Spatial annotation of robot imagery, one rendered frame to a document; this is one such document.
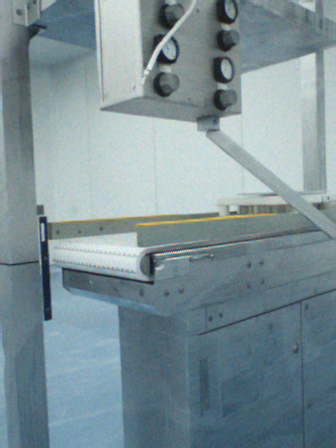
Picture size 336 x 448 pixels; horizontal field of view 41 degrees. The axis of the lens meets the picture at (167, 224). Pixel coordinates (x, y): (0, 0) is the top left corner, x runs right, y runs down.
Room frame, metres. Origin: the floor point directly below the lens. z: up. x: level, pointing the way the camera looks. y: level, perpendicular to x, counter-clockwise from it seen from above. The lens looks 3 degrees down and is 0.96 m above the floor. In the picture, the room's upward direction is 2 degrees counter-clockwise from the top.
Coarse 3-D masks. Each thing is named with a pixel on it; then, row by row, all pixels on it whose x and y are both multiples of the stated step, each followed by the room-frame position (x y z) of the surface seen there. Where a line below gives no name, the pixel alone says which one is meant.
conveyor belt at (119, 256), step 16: (80, 240) 0.87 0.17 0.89; (96, 240) 0.86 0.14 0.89; (112, 240) 0.85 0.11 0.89; (128, 240) 0.83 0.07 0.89; (208, 240) 0.77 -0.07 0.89; (224, 240) 0.80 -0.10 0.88; (240, 240) 0.83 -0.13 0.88; (64, 256) 0.81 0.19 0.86; (80, 256) 0.77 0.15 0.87; (96, 256) 0.74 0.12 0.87; (112, 256) 0.71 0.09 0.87; (128, 256) 0.68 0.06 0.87; (96, 272) 0.76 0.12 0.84; (112, 272) 0.71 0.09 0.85; (128, 272) 0.68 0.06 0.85
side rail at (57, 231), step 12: (156, 216) 1.03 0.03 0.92; (168, 216) 1.05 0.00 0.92; (180, 216) 1.08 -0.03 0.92; (192, 216) 1.11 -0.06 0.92; (204, 216) 1.14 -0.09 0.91; (48, 228) 0.86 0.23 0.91; (60, 228) 0.86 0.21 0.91; (72, 228) 0.88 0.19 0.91; (84, 228) 0.90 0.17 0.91; (96, 228) 0.92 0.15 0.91; (108, 228) 0.94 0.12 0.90; (120, 228) 0.96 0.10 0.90; (132, 228) 0.98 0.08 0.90
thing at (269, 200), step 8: (216, 200) 1.15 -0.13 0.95; (224, 200) 1.13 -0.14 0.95; (232, 200) 1.12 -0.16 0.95; (240, 200) 1.10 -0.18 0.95; (248, 200) 1.08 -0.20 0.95; (256, 200) 1.06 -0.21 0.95; (264, 200) 1.05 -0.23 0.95; (272, 200) 1.03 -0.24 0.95; (280, 200) 1.02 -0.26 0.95; (312, 200) 1.01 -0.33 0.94; (320, 200) 1.04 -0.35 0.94; (328, 200) 1.06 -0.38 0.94
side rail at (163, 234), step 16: (160, 224) 0.67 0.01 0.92; (176, 224) 0.70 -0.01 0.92; (192, 224) 0.72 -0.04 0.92; (208, 224) 0.75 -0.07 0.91; (224, 224) 0.77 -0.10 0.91; (240, 224) 0.80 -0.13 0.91; (256, 224) 0.83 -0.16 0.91; (272, 224) 0.87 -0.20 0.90; (288, 224) 0.91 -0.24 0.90; (304, 224) 0.95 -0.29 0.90; (144, 240) 0.65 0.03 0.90; (160, 240) 0.67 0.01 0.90; (176, 240) 0.69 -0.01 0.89; (192, 240) 0.72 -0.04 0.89
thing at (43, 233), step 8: (40, 216) 0.85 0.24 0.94; (40, 224) 0.85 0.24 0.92; (40, 232) 0.85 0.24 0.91; (40, 240) 0.85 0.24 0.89; (40, 248) 0.85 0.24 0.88; (40, 256) 0.85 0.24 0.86; (48, 256) 0.86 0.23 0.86; (48, 264) 0.85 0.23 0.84; (48, 272) 0.85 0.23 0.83; (48, 280) 0.85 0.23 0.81; (48, 288) 0.85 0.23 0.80; (48, 296) 0.85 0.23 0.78; (48, 304) 0.85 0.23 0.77; (48, 312) 0.85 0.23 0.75; (48, 320) 0.85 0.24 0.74
